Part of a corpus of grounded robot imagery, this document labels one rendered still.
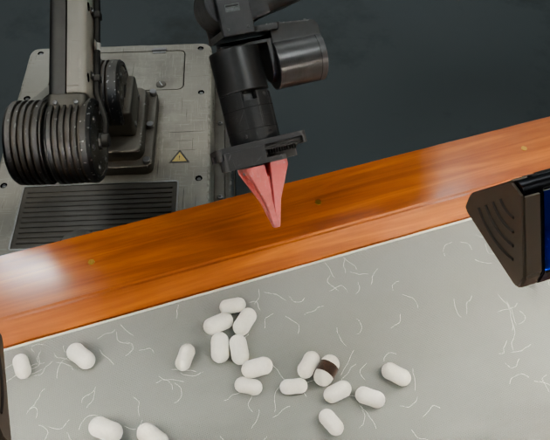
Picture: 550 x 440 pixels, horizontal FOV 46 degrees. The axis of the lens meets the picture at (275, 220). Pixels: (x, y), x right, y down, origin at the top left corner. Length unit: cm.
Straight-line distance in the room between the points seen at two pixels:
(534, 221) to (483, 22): 213
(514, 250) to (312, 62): 36
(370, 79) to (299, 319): 152
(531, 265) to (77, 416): 51
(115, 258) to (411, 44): 175
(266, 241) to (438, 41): 171
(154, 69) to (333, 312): 89
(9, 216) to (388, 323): 78
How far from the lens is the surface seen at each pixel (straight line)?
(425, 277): 84
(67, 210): 128
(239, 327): 77
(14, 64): 244
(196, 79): 149
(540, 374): 82
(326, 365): 74
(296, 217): 84
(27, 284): 84
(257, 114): 71
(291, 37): 74
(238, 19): 71
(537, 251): 48
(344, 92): 217
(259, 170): 70
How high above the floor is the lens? 144
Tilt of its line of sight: 53 degrees down
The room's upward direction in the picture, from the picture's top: straight up
